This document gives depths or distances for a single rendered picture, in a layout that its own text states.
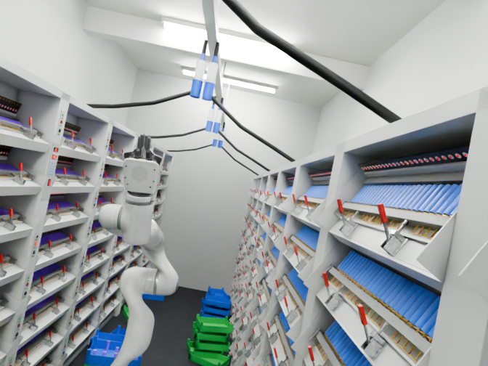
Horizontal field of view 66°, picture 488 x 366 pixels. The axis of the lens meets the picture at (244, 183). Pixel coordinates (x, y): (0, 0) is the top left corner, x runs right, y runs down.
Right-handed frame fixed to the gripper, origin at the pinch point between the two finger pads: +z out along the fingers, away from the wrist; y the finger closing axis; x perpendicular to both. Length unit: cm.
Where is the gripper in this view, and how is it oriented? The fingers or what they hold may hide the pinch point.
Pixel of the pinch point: (144, 141)
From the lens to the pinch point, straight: 115.5
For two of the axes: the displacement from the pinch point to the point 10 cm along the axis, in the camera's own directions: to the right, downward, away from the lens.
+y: -9.9, -1.4, -0.6
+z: 1.5, -9.6, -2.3
